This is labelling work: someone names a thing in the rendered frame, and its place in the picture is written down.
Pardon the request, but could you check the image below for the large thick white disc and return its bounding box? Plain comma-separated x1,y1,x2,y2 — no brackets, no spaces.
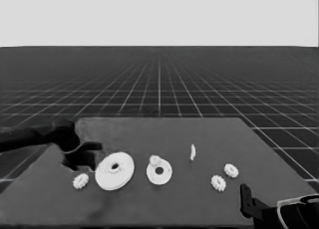
94,151,136,192

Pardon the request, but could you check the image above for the white round carrier with pins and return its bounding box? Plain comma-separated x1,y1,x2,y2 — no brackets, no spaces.
146,156,173,186

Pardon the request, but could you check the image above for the small thin white T-piece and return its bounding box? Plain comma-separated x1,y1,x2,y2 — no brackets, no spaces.
188,143,197,162

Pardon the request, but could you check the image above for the small white toothed gear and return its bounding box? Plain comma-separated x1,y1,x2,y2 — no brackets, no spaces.
222,162,240,179
72,172,91,190
149,154,162,166
209,174,227,193

